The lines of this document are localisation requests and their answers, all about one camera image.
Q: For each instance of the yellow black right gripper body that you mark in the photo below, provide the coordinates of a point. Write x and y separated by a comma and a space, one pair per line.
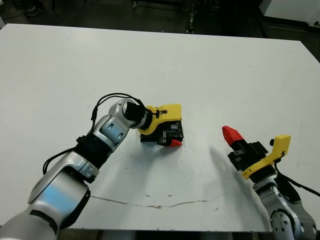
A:
257, 160

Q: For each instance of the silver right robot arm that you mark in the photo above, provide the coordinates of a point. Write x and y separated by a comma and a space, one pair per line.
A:
287, 215

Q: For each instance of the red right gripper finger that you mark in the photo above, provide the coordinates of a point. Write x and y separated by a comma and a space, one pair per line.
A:
228, 137
236, 135

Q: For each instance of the black metal stand pole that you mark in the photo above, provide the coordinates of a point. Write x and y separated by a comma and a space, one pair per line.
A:
191, 17

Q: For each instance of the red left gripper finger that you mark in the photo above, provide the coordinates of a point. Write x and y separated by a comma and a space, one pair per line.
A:
176, 143

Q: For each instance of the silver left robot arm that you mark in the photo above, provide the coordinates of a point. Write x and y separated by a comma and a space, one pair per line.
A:
75, 170

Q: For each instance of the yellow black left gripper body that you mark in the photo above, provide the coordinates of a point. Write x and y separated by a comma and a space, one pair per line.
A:
165, 115

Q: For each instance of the dark shoe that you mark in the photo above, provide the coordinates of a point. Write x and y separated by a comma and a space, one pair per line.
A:
35, 10

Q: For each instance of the black foil box lid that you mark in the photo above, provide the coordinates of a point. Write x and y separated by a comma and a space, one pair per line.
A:
178, 131

